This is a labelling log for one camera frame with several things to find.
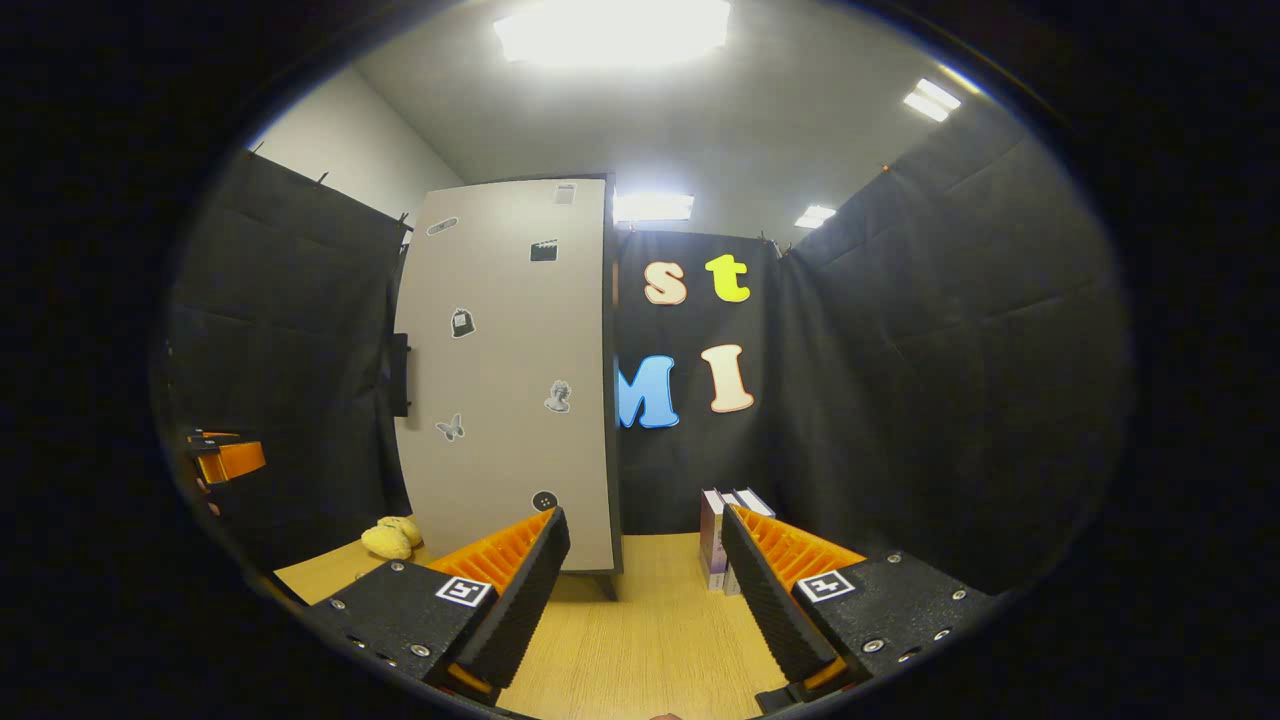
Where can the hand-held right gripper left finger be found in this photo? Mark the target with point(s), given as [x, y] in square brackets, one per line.
[525, 600]

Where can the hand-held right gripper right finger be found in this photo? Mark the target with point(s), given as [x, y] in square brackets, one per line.
[765, 600]

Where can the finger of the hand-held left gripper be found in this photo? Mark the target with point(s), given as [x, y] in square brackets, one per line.
[232, 462]
[212, 435]

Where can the dark grey cabinet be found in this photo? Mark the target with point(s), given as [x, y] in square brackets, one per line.
[614, 540]

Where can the light grey cabinet door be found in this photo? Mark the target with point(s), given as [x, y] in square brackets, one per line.
[500, 350]

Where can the purple cover book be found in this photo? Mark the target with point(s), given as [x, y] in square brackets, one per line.
[712, 540]

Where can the small black clip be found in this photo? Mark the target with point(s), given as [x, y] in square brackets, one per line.
[778, 698]

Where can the cream plush toy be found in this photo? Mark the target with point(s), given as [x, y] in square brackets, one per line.
[390, 540]

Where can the black backdrop cloth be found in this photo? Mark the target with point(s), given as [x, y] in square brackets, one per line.
[950, 350]

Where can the ceiling light panel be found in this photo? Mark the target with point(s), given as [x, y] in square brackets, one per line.
[932, 100]
[654, 207]
[815, 216]
[612, 30]

